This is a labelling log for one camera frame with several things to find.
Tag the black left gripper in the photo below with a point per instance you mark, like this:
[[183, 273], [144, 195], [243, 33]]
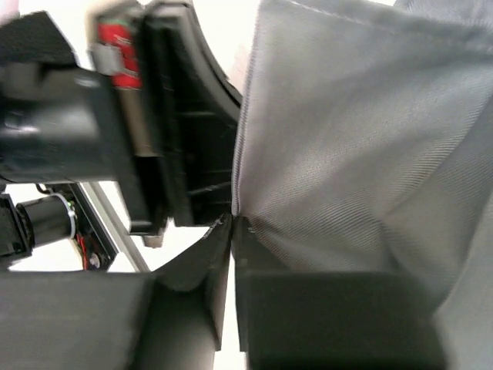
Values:
[[63, 124]]

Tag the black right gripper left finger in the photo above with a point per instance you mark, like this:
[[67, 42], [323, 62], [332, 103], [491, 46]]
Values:
[[171, 318]]

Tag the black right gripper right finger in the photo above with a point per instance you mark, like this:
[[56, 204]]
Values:
[[317, 320]]

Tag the grey pleated skirt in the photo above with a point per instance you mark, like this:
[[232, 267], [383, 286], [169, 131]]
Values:
[[365, 144]]

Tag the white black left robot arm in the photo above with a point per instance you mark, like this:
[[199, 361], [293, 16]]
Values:
[[157, 115]]

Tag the aluminium table front rail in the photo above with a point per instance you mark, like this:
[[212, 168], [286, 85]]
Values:
[[119, 227]]

